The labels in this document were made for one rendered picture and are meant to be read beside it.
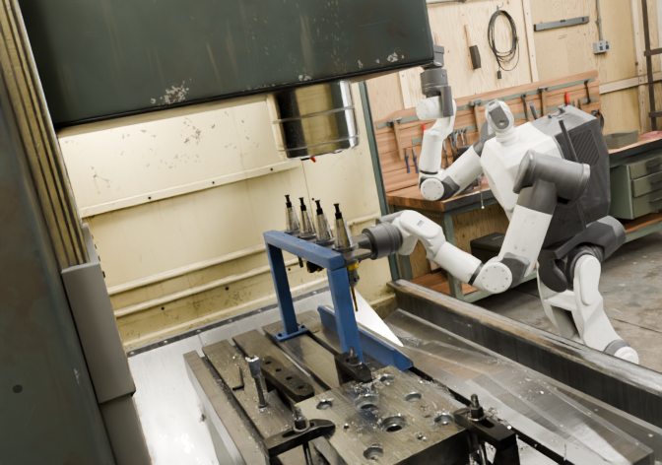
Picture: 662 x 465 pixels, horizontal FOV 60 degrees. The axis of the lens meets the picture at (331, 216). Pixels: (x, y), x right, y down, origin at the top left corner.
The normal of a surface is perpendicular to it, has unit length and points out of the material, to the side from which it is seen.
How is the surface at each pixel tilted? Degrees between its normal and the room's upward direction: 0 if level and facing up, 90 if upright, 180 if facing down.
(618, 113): 90
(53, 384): 90
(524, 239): 80
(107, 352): 90
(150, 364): 24
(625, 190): 90
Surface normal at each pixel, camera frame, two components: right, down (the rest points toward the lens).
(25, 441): 0.42, 0.10
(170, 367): 0.00, -0.84
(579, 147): -0.04, 0.35
